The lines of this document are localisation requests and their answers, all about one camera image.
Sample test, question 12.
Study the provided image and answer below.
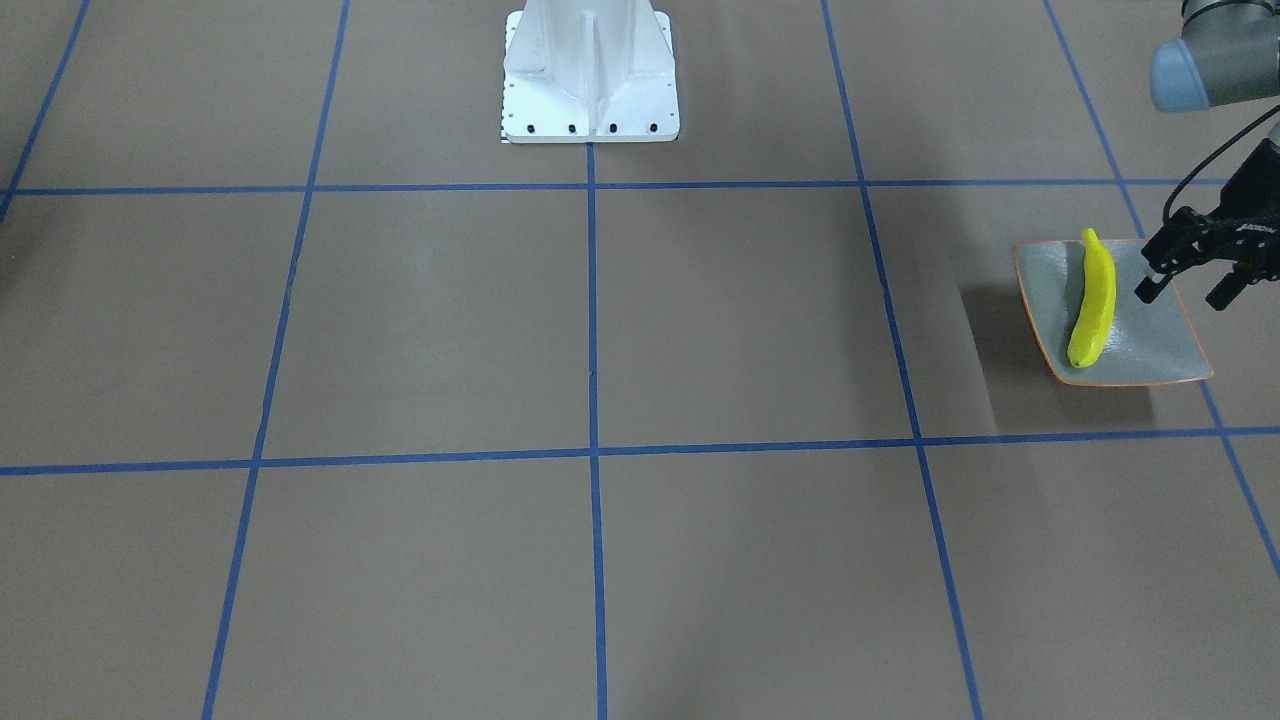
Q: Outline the blue square ceramic plate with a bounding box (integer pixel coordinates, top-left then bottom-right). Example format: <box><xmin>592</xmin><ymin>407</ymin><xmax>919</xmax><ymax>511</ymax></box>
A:
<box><xmin>1012</xmin><ymin>238</ymin><xmax>1213</xmax><ymax>388</ymax></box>

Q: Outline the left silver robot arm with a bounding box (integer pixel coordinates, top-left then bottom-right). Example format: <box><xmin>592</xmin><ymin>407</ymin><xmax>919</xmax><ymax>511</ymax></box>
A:
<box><xmin>1135</xmin><ymin>1</ymin><xmax>1279</xmax><ymax>311</ymax></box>

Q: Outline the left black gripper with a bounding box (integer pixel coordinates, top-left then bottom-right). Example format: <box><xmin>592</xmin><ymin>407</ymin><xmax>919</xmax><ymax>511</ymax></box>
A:
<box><xmin>1134</xmin><ymin>206</ymin><xmax>1279</xmax><ymax>311</ymax></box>

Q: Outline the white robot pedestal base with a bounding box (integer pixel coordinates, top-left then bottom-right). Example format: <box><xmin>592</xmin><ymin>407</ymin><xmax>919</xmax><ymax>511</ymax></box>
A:
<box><xmin>500</xmin><ymin>1</ymin><xmax>681</xmax><ymax>143</ymax></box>

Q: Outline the brown paper table mat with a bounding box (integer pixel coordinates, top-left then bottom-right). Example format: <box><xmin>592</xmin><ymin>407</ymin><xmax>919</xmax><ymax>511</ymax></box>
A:
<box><xmin>3</xmin><ymin>1</ymin><xmax>1277</xmax><ymax>719</ymax></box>

